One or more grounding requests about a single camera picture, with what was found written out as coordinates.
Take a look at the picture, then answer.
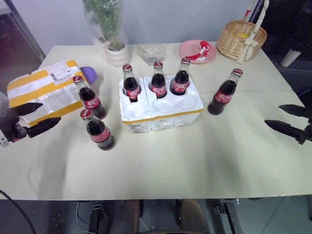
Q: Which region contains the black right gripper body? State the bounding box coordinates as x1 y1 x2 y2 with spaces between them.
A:
296 106 312 146

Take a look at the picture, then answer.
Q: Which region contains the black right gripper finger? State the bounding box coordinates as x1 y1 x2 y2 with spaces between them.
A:
278 104 306 117
264 119 305 143

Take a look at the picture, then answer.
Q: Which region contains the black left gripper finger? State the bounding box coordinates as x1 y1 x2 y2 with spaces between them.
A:
26 117 61 139
17 102 44 117

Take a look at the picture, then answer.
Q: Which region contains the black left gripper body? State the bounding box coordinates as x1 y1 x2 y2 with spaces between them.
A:
0 112 31 143

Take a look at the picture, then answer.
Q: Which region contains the yellow taped white parcel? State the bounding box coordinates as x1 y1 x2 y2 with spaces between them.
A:
6 60 85 128

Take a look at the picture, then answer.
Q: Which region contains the glass cola bottle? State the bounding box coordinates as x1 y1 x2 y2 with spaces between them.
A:
170 58 192 97
72 75 107 120
80 108 116 152
207 68 244 116
122 64 143 103
150 61 169 99

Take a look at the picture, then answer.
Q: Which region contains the white foam bottle tray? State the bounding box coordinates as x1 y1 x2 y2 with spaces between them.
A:
118 74 204 134

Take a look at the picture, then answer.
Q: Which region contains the white cup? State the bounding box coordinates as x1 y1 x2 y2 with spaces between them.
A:
280 48 302 67

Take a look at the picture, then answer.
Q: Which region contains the purple rounded object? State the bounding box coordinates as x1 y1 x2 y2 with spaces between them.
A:
79 66 98 85

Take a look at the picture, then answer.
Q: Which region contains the woven wicker basket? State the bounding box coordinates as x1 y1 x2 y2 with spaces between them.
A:
216 20 268 62

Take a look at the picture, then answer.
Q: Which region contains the white ribbed plant pot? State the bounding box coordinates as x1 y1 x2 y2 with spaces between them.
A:
106 43 131 67

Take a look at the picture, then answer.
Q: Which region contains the red and white wrapper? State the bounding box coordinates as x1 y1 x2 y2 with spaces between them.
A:
187 40 211 62

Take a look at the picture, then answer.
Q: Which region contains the green potted plant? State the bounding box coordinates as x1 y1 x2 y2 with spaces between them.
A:
84 0 123 51

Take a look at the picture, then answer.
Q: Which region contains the pink plate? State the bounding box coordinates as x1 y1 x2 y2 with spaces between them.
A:
178 39 217 65

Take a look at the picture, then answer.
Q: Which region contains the clear plastic container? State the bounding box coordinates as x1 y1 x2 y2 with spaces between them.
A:
136 44 168 65

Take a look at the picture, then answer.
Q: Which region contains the white braided rope handle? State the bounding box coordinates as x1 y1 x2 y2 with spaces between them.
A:
237 0 270 62

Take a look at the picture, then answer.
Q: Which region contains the black cable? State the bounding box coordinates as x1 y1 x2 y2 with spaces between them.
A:
0 189 37 234

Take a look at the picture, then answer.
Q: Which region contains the thin white cable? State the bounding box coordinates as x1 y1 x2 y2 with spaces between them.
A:
76 201 89 233

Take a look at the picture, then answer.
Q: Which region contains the black table bracket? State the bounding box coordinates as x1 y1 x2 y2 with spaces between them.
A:
211 198 242 234
88 204 106 234

